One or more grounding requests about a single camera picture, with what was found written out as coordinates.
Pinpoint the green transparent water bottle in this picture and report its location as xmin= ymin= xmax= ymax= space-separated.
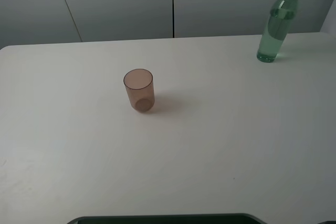
xmin=257 ymin=0 xmax=299 ymax=63

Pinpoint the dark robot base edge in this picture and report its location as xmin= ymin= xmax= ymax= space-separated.
xmin=70 ymin=214 xmax=264 ymax=224

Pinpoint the pink transparent plastic cup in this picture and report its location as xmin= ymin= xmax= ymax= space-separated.
xmin=123 ymin=69 xmax=155 ymax=113

